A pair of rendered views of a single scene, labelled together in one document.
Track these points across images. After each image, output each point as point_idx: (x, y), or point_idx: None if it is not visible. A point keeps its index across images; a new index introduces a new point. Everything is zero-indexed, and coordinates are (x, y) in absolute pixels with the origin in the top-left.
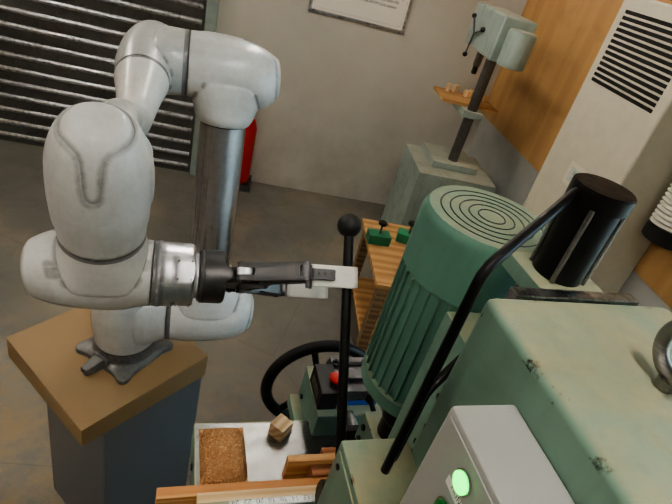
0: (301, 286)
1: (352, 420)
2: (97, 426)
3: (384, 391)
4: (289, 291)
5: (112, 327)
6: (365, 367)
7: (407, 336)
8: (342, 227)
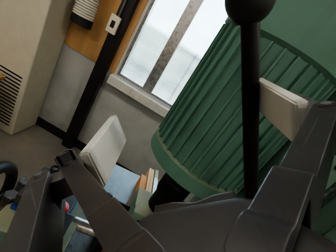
0: (107, 149)
1: (86, 223)
2: None
3: (230, 190)
4: (103, 174)
5: None
6: (201, 184)
7: (280, 134)
8: (271, 2)
